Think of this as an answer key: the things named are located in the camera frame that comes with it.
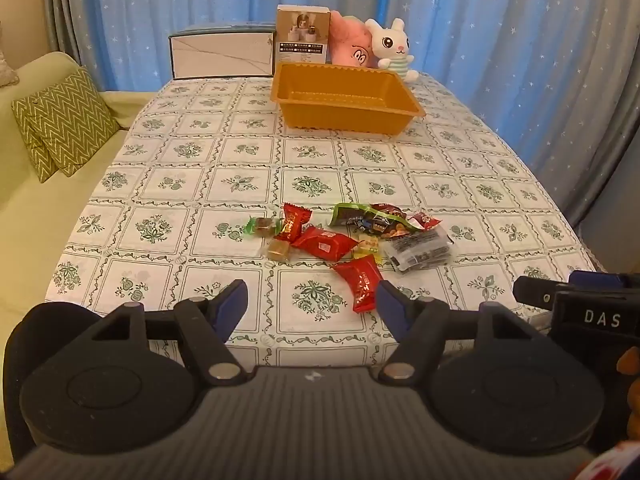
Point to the tan candy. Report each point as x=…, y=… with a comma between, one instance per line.
x=278, y=250

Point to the person's printed clothing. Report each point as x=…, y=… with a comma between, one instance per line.
x=615, y=466

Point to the white rabbit plush toy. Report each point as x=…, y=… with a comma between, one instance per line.
x=392, y=45

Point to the orange plastic tray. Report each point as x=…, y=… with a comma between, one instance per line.
x=345, y=110

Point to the pink star plush toy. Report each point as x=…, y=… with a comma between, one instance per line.
x=350, y=42

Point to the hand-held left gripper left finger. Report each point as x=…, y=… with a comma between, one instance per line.
x=232, y=307

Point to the small beige product box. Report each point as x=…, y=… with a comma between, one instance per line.
x=302, y=35

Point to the flat white cardboard box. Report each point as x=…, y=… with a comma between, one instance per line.
x=220, y=55

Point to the yellow candy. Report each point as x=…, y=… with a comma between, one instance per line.
x=371, y=246

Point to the green chevron cushion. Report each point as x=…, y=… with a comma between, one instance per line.
x=30, y=130
x=75, y=120

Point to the small red snack packet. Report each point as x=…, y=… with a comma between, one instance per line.
x=425, y=221

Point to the clear packet dark snack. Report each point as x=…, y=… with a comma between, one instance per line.
x=420, y=252

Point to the green dark snack packet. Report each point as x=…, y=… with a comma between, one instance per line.
x=347, y=215

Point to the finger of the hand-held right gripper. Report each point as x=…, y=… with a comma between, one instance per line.
x=535, y=292
x=597, y=280

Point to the green candy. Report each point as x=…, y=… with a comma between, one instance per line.
x=256, y=226

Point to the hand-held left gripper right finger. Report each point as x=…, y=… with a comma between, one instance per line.
x=392, y=307

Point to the blue star-print curtain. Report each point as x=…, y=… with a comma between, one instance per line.
x=475, y=25

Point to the light green sofa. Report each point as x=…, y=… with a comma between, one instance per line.
x=35, y=220

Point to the beige lace pillow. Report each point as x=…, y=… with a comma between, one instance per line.
x=6, y=60

